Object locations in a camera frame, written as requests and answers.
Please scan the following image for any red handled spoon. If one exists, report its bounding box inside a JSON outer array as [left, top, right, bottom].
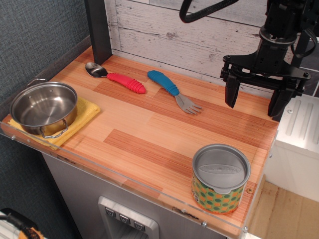
[[85, 62, 147, 94]]

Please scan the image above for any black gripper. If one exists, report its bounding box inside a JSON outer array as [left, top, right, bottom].
[[220, 37, 311, 117]]

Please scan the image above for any grey toy fridge cabinet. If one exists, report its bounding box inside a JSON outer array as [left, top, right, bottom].
[[43, 154, 225, 239]]

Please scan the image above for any white toy sink unit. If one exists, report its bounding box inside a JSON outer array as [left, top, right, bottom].
[[264, 95, 319, 201]]

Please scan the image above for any blue handled fork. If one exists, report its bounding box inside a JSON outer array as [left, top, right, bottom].
[[147, 70, 202, 115]]

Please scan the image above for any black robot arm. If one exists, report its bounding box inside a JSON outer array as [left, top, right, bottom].
[[220, 0, 319, 117]]

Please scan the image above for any green orange dotted can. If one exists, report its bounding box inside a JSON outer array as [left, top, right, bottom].
[[191, 144, 251, 214]]

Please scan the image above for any stainless steel pot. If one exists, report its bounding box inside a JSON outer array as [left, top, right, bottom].
[[9, 79, 78, 138]]

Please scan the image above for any dark vertical post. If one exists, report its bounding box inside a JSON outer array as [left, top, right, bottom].
[[84, 0, 112, 65]]

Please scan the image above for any black orange object corner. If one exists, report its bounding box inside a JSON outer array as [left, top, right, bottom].
[[0, 208, 45, 239]]

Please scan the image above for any black sleeved cable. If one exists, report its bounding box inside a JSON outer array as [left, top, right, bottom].
[[179, 0, 237, 24]]

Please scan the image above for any clear acrylic edge guard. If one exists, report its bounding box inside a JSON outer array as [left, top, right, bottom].
[[1, 116, 278, 239]]

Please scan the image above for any yellow folded cloth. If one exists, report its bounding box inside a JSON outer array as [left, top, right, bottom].
[[5, 97, 100, 150]]

